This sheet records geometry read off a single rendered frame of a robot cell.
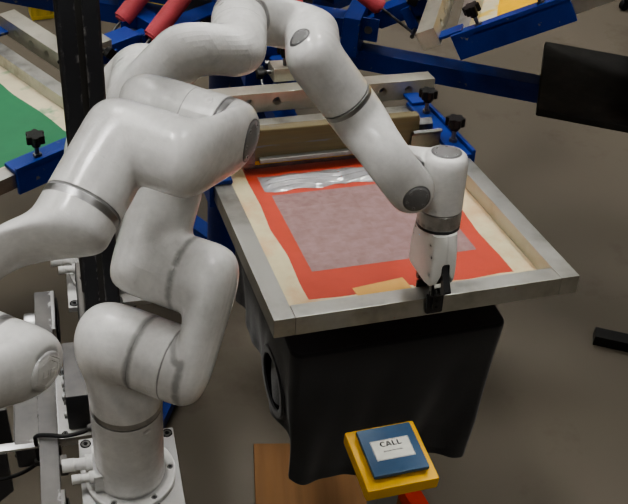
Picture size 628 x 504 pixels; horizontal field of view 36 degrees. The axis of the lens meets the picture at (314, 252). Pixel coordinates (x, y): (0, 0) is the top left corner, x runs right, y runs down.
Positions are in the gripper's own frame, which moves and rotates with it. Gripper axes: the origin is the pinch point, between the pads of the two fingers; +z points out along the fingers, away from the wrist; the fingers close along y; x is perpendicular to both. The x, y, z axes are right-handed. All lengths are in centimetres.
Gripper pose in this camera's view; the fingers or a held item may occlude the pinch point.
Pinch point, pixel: (429, 295)
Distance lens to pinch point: 175.6
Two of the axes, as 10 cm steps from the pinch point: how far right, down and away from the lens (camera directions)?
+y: 2.9, 5.2, -8.0
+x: 9.6, -1.2, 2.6
